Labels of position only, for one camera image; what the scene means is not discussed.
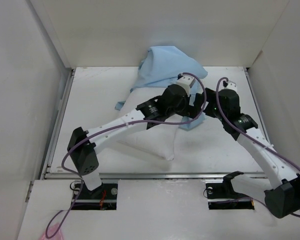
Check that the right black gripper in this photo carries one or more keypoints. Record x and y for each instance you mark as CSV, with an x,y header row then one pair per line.
x,y
210,95

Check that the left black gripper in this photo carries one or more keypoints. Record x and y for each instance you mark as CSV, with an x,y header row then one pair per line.
x,y
187,109

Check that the white pillow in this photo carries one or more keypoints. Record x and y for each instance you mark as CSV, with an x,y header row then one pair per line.
x,y
158,140

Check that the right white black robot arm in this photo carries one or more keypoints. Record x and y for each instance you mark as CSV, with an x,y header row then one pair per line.
x,y
280,191

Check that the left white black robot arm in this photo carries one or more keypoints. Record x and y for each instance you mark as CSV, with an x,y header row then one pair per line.
x,y
85,145

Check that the pink plastic bag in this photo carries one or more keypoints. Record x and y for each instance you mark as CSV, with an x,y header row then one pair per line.
x,y
52,230

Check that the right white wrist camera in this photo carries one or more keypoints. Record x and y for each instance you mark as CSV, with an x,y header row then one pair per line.
x,y
229,85

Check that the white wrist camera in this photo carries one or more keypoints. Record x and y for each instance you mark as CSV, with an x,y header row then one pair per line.
x,y
229,85
185,81

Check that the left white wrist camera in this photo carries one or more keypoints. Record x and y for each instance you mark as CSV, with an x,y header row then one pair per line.
x,y
185,81

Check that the right aluminium rail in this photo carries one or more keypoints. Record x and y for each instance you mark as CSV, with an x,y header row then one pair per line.
x,y
261,123

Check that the aluminium rail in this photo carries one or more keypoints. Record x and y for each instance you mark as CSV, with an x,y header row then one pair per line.
x,y
56,128
141,175
261,123

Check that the front aluminium rail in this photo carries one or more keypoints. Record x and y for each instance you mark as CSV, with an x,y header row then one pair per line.
x,y
141,175

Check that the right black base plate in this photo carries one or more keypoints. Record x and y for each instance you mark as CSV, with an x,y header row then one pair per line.
x,y
221,190

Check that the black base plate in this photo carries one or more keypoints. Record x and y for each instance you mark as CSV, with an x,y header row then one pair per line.
x,y
107,190
221,190

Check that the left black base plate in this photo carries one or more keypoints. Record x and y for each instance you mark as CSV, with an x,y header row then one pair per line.
x,y
107,190

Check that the left aluminium rail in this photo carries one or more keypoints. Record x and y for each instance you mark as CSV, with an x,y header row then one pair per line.
x,y
56,128

